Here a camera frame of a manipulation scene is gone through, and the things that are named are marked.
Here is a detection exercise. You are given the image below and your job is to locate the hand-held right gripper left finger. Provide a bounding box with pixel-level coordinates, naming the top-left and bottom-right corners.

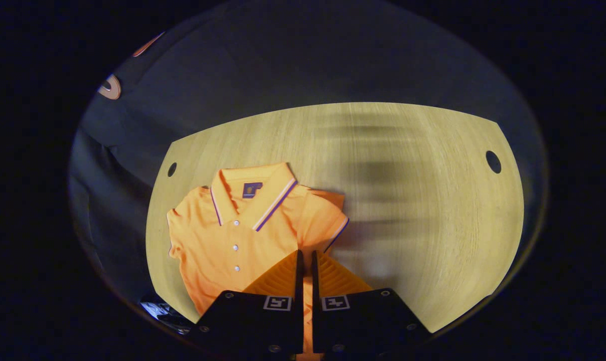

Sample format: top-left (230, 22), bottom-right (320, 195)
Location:
top-left (185, 250), bottom-right (304, 357)

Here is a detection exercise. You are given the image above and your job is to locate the orange T-shirt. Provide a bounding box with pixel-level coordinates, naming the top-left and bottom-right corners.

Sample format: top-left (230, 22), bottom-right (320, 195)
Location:
top-left (167, 161), bottom-right (350, 361)

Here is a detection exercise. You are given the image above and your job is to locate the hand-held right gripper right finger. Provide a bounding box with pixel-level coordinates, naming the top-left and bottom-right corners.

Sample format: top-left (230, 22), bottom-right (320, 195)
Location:
top-left (311, 250), bottom-right (434, 357)

